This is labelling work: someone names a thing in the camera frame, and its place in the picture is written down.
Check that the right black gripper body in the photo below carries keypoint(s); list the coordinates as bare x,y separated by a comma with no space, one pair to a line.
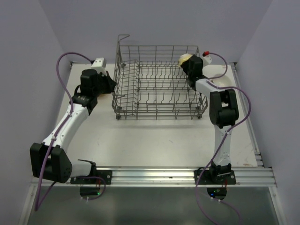
185,66

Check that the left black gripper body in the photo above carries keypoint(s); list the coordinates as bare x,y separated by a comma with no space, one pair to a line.
104,86

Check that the cream white bowl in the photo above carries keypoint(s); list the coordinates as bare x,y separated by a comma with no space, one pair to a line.
183,58

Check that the beige bowl with sunflower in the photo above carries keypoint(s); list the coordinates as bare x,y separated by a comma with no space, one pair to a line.
223,81

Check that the grey wire dish rack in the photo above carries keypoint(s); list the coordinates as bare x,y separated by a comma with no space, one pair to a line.
151,84

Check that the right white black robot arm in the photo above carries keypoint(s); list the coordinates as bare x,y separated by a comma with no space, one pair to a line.
223,114

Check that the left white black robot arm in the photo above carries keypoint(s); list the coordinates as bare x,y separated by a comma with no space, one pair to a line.
49,158

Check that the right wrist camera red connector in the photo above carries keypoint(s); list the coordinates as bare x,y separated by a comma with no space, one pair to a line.
207,60

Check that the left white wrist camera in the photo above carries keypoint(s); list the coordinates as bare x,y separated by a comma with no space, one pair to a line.
99,65

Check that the aluminium mounting rail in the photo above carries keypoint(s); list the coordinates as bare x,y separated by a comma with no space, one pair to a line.
185,177

